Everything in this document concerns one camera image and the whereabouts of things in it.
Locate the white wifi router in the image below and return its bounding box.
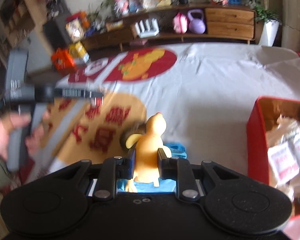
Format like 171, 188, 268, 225
134, 18, 160, 38

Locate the pink toy bag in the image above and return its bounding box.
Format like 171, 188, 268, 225
173, 12, 188, 34

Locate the white red printed table cloth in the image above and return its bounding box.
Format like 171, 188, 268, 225
20, 42, 300, 240

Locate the white planter with plant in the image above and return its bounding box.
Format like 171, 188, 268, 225
243, 0, 281, 47

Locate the wooden tv cabinet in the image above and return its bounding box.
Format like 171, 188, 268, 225
81, 3, 256, 50

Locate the red storage box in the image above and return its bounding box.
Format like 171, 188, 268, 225
247, 97, 300, 215

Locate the person's left hand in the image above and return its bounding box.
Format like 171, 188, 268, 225
0, 111, 50, 161

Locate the purple kettlebell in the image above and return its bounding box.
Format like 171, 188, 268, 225
187, 9, 206, 34

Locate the black mini fridge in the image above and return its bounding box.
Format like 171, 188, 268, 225
43, 0, 72, 50

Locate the orange blue plush toy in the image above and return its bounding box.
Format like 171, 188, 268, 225
117, 113, 187, 193

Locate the white air conditioner column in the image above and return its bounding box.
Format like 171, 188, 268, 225
281, 0, 300, 52

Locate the wooden wall shelf cabinet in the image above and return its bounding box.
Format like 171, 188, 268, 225
0, 0, 52, 73

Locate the orange gift bag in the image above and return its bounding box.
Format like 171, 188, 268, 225
51, 48, 77, 76

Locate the yellow cardboard box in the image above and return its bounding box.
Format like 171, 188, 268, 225
69, 41, 90, 65

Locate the pink plush doll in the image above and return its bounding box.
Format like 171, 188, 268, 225
113, 0, 129, 18

